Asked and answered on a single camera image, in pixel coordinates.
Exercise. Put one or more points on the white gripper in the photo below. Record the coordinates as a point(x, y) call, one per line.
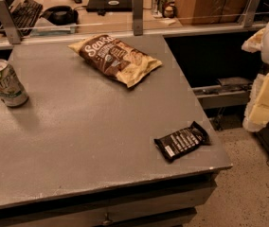
point(257, 108)

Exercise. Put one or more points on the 7up soda can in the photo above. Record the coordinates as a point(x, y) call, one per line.
point(12, 91)

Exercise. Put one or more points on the brown cardboard box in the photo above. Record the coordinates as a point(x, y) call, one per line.
point(206, 12)

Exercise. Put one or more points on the black candy bar wrapper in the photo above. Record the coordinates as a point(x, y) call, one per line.
point(182, 142)

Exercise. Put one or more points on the cans on back desk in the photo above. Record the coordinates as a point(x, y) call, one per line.
point(163, 8)

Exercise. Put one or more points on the brown yellow chip bag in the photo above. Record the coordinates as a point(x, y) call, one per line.
point(116, 59)

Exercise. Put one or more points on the grey table drawer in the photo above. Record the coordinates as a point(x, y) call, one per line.
point(170, 203)

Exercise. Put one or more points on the black laptop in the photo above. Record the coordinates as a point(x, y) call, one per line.
point(109, 5)

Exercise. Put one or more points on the black headphones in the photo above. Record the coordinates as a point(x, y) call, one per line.
point(61, 15)

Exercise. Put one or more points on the black keyboard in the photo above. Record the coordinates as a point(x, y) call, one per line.
point(25, 15)

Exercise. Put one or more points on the glass divider with metal posts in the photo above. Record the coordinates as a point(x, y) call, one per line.
point(136, 22)

